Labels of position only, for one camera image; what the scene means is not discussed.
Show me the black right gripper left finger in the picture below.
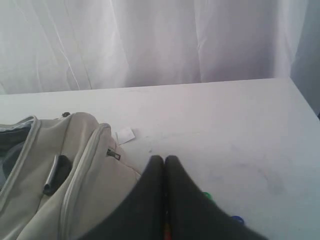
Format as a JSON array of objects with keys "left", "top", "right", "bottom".
[{"left": 80, "top": 155, "right": 165, "bottom": 240}]

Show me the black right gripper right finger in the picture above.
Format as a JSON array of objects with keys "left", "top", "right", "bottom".
[{"left": 164, "top": 155, "right": 266, "bottom": 240}]

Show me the cream fabric duffel bag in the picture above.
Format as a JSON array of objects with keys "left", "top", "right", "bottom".
[{"left": 0, "top": 112, "right": 141, "bottom": 240}]

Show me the white paper scrap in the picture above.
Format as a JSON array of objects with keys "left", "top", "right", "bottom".
[{"left": 115, "top": 127, "right": 136, "bottom": 145}]

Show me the white backdrop curtain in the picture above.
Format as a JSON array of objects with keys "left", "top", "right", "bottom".
[{"left": 0, "top": 0, "right": 320, "bottom": 95}]

